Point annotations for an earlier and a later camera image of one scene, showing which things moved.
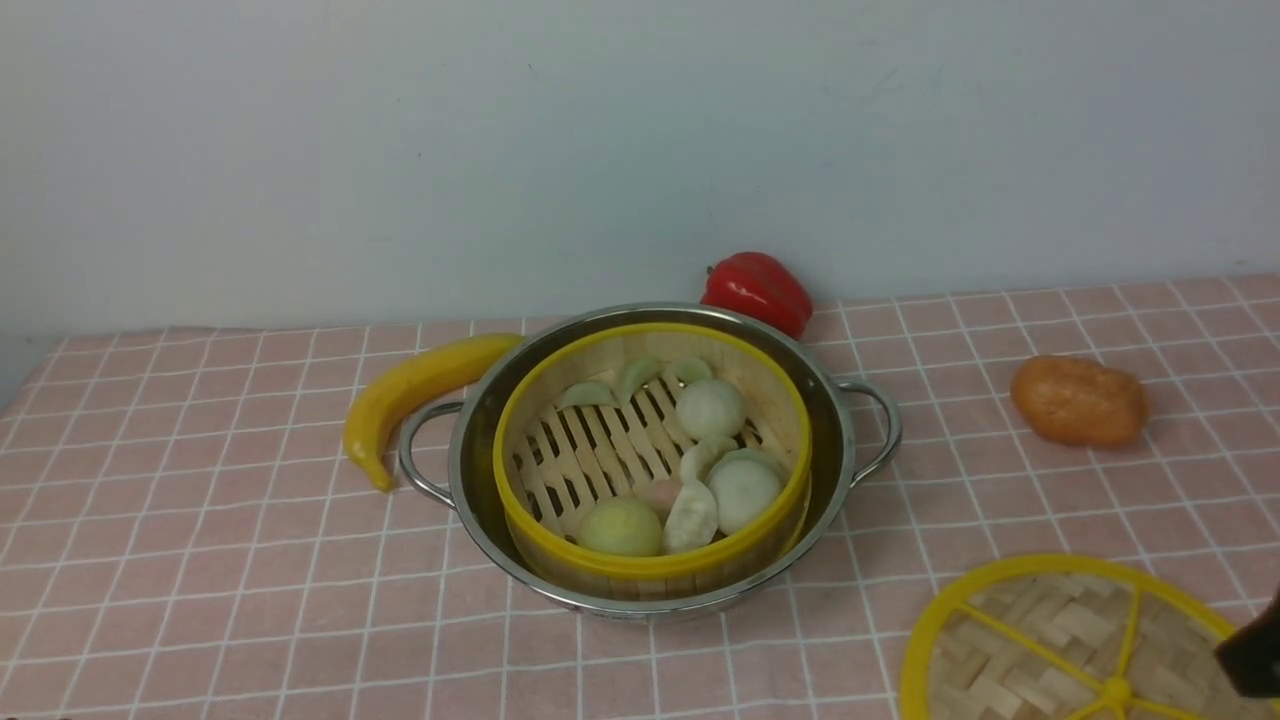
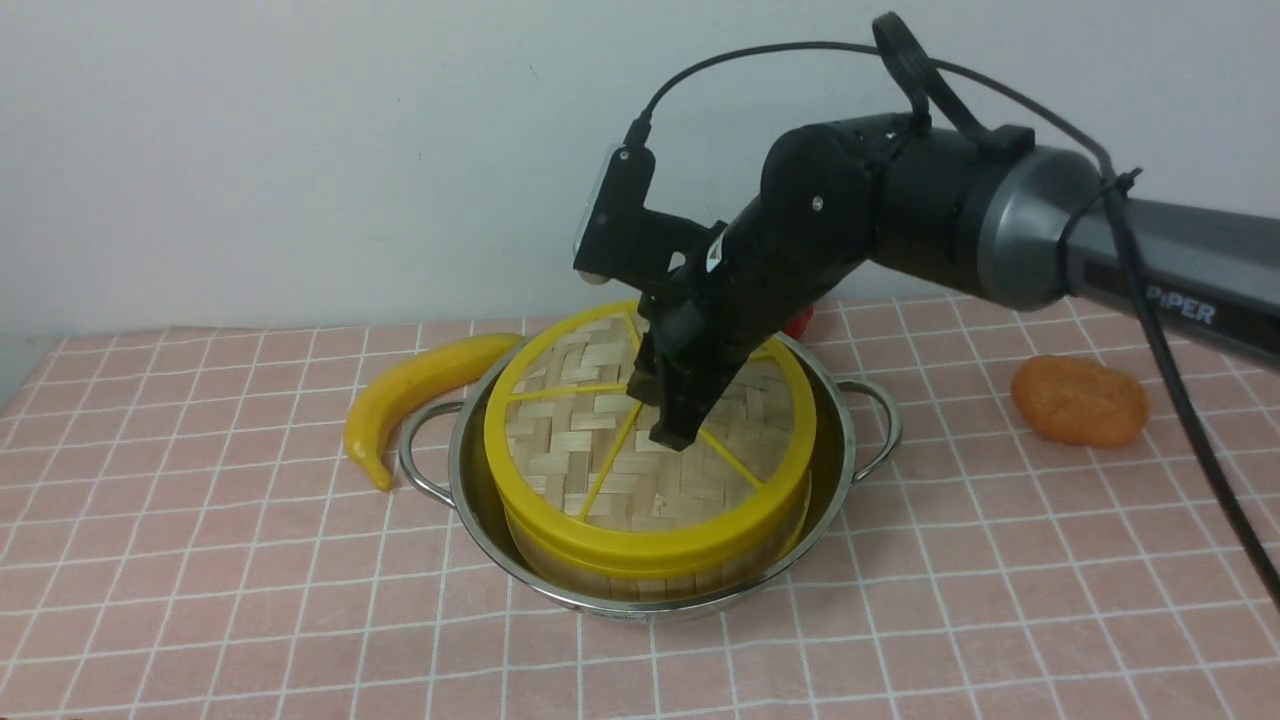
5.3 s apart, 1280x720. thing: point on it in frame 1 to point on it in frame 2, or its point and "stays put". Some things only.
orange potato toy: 1080,402 stays put
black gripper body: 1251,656 to 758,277
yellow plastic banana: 377,407 stays put
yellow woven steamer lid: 1073,637 to 585,483
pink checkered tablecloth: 183,536 stays put
